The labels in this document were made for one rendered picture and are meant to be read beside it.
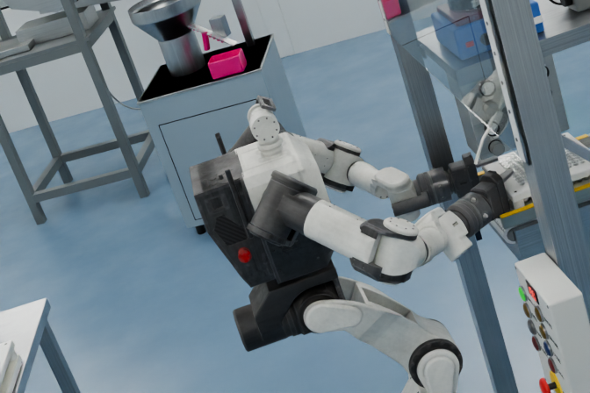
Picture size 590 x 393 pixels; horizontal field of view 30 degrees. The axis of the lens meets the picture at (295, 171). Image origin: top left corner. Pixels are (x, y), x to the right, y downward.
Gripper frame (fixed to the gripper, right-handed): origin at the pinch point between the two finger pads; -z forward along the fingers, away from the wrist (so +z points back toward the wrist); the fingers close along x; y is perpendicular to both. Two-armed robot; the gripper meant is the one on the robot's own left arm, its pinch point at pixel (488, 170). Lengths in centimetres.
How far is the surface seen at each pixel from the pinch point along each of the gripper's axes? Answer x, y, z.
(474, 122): -23.5, 23.7, 2.2
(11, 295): 99, -237, 229
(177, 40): 6, -261, 107
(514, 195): 0.0, 17.5, -2.8
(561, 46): -33.8, 20.5, -21.2
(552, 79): -26.9, 21.0, -17.5
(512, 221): 5.3, 20.2, -0.6
